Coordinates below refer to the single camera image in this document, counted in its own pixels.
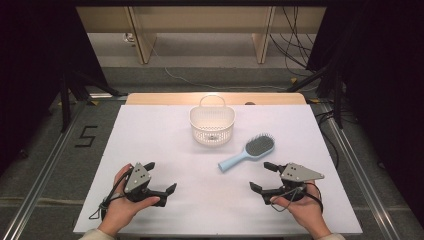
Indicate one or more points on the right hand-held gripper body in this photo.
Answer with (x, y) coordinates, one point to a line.
(296, 174)

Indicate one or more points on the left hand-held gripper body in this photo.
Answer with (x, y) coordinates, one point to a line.
(137, 178)

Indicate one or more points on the light blue hairbrush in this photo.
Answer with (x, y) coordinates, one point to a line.
(256, 146)

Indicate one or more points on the white plastic basket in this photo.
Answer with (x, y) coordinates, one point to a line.
(212, 121)

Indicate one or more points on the person's left hand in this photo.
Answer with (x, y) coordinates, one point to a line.
(121, 210)

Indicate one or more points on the person's right hand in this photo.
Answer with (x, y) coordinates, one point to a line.
(306, 210)

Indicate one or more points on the wooden table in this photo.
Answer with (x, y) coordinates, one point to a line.
(166, 98)

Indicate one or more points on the black metal stand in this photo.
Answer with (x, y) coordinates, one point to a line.
(338, 100)
(65, 103)

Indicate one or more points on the black curtain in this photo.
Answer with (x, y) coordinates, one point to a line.
(383, 83)
(33, 66)

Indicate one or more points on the wooden bench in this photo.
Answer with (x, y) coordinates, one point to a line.
(200, 18)

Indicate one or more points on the aluminium floor rail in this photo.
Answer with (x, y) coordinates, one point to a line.
(363, 176)
(40, 186)

